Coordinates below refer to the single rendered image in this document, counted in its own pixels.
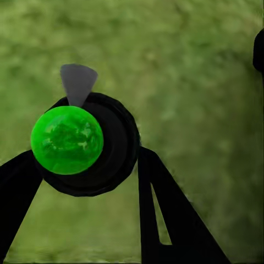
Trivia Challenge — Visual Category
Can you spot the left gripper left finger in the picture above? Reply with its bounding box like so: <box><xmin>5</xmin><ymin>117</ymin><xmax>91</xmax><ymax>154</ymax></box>
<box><xmin>0</xmin><ymin>149</ymin><xmax>43</xmax><ymax>264</ymax></box>

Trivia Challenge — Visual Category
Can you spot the pesticide atomizer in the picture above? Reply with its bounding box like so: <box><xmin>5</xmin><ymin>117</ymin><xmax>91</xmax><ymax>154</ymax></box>
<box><xmin>31</xmin><ymin>64</ymin><xmax>141</xmax><ymax>197</ymax></box>

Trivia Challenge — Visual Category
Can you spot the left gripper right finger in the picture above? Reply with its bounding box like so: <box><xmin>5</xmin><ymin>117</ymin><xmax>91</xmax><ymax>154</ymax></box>
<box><xmin>136</xmin><ymin>147</ymin><xmax>230</xmax><ymax>264</ymax></box>

